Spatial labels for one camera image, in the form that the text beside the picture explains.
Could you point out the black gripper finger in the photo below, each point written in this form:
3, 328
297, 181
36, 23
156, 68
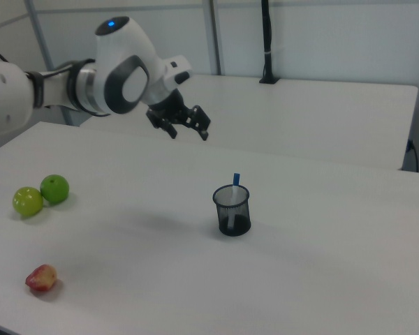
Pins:
203, 134
172, 132

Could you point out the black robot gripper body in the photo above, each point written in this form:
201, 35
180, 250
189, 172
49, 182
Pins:
174, 110

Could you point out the white marker with blue cap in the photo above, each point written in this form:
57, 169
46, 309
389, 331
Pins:
235, 179

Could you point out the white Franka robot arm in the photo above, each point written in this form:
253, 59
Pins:
125, 52

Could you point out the black mesh pen cup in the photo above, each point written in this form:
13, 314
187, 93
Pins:
242, 223

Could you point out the black pole with clamp base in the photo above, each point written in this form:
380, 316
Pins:
267, 42

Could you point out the dark green apple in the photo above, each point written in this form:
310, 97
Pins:
56, 190

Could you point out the yellow-green apple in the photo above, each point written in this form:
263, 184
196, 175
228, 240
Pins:
28, 201

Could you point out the red and yellow toy fruit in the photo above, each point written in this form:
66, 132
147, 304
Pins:
41, 278

